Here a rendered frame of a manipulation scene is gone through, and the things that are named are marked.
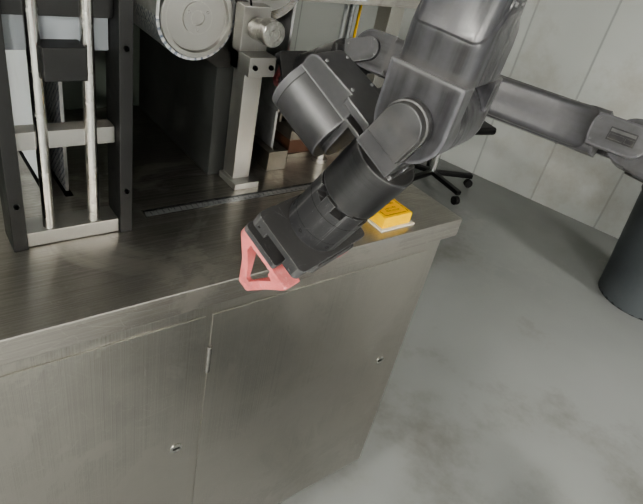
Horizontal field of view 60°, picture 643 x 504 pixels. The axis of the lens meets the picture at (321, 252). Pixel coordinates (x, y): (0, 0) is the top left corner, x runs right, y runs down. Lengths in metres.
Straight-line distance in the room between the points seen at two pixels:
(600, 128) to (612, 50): 2.73
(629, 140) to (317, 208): 0.42
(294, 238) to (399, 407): 1.49
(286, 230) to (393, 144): 0.14
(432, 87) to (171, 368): 0.65
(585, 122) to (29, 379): 0.77
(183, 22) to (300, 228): 0.52
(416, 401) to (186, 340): 1.23
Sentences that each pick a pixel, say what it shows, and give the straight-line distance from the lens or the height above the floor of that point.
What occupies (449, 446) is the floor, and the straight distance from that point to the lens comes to 1.91.
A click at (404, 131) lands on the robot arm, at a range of 0.38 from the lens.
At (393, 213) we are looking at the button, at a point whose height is 0.92.
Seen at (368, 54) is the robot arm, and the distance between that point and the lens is 0.87.
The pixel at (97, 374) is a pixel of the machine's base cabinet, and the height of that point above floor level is 0.77.
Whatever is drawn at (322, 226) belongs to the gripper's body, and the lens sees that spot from 0.47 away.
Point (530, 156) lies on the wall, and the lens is 3.66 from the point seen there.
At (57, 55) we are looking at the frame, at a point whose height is 1.16.
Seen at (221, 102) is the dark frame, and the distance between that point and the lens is 1.00.
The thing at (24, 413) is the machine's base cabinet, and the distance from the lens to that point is 0.86.
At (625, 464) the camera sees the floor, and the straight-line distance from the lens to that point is 2.21.
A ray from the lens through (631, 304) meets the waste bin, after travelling 2.95.
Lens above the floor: 1.39
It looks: 33 degrees down
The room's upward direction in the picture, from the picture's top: 13 degrees clockwise
